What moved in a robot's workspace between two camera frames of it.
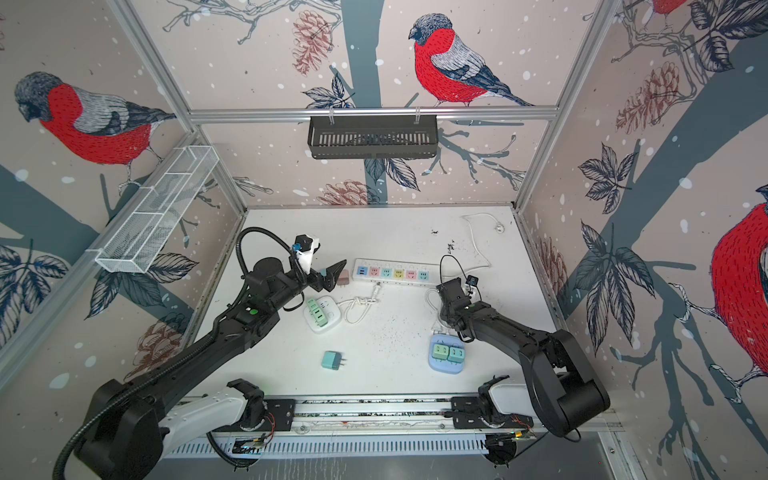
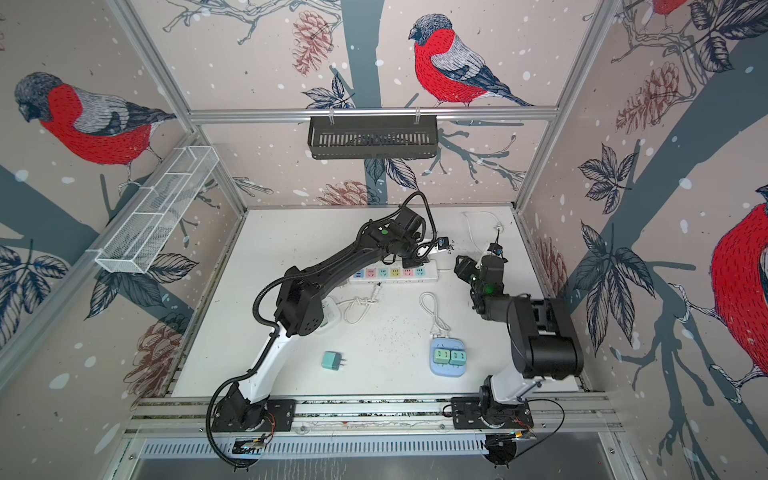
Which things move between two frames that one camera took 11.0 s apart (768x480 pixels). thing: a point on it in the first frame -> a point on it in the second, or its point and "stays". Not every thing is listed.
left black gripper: x=330 y=277 -> x=415 y=262
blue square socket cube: x=445 y=366 stays
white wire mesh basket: x=158 y=209 stays
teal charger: x=456 y=354 stays
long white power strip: x=396 y=272 stays
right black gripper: x=445 y=310 -> x=464 y=268
